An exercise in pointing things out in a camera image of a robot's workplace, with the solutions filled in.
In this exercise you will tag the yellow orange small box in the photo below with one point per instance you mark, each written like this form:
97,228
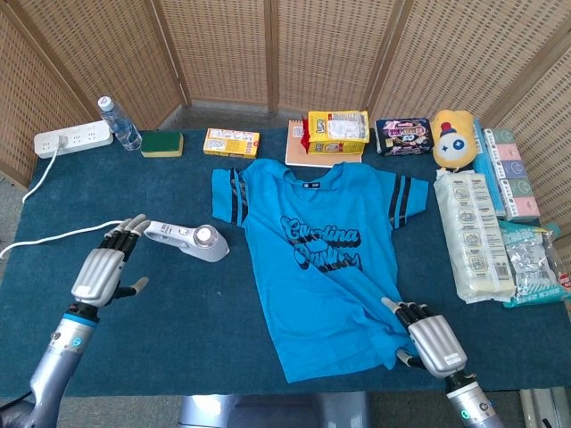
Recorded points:
232,143

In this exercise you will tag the grey robot torso base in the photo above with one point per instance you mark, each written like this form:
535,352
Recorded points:
267,410

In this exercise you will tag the long light blue box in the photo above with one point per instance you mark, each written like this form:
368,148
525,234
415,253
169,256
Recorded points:
486,174

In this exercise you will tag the dark teal table cloth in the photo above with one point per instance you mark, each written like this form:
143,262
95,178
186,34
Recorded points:
178,312

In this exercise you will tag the wicker folding screen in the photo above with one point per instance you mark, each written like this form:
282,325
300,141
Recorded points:
223,44

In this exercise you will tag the grey metal frame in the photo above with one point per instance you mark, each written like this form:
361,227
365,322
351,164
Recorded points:
542,408

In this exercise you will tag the clear plastic water bottle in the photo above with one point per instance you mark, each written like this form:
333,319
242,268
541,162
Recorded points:
122,129

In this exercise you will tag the long white wipes pack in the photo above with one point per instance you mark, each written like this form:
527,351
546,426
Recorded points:
475,236

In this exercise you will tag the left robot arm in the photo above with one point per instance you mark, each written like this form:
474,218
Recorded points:
58,356

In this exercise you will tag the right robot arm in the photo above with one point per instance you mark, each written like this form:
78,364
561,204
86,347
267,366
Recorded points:
473,403

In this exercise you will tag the tan spiral notebook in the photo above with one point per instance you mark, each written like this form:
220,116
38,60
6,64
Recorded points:
296,153

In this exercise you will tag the green and yellow sponge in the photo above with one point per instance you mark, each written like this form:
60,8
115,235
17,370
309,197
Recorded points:
161,143

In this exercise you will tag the dark purple pad pack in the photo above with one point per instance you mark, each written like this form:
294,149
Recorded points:
403,136

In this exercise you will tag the white handheld garment steamer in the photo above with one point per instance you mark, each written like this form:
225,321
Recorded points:
209,249

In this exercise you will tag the white power strip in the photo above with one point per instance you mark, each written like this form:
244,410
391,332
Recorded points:
80,138

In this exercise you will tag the yellow plush toy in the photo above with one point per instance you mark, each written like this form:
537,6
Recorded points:
452,142

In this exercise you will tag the pastel tissue multipack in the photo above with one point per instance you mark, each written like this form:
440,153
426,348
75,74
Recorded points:
513,178

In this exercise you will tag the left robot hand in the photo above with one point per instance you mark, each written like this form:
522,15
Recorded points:
98,276

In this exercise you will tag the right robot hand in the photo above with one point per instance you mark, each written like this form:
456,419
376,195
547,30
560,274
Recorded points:
435,343

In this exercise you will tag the green clear plastic bag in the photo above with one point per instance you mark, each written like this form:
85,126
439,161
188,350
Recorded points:
531,263

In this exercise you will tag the yellow snack bag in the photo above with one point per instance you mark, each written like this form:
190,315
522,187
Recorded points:
339,134

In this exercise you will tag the blue printed t-shirt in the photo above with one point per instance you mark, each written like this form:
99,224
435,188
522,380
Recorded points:
339,200

